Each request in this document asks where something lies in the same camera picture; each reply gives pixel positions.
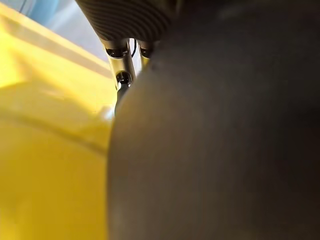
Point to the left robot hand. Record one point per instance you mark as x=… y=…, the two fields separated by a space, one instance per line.
x=130 y=20

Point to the yellow shelf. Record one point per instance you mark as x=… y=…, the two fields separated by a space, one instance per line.
x=50 y=150

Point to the black sole-shaped part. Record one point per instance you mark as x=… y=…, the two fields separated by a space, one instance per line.
x=215 y=140

